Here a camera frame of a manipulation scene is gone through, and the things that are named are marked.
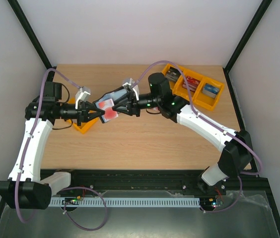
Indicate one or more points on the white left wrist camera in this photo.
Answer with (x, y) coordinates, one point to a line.
(82, 95)

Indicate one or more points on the white slotted cable duct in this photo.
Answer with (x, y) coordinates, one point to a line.
(171, 202)

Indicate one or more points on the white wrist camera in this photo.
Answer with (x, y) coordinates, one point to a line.
(82, 95)
(128, 84)

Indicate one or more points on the yellow three-compartment tray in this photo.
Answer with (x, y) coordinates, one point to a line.
(181, 88)

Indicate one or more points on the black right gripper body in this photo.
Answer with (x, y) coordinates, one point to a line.
(133, 104)

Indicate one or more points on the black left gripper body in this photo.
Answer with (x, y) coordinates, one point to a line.
(81, 113)

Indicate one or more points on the red card stack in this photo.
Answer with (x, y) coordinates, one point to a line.
(192, 83)

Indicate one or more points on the blue card stack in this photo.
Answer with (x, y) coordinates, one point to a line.
(210, 90)

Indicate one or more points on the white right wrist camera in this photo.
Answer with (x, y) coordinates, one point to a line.
(128, 84)

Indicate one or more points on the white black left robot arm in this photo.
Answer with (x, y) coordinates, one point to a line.
(24, 188)

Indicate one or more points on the small yellow plastic bin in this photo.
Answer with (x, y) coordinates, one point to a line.
(85, 126)

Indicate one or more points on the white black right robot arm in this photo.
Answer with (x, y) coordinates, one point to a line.
(229, 142)

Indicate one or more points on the black card stack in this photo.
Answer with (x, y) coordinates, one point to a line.
(172, 74)

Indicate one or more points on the black aluminium frame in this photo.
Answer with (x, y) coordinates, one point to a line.
(261, 10)

